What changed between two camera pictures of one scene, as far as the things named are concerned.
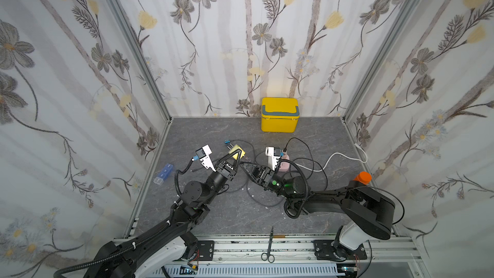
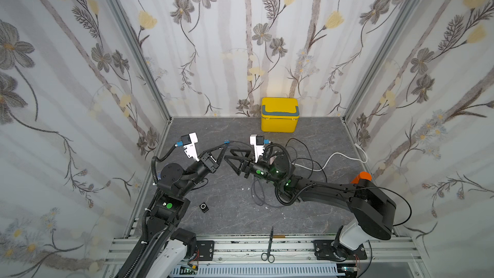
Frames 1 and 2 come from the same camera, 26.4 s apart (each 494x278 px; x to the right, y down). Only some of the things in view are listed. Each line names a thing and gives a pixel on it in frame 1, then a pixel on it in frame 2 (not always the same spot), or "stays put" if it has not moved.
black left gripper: (224, 170) to (211, 165)
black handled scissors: (268, 256) stays put
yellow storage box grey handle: (280, 114) stays put
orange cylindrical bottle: (363, 177) stays put
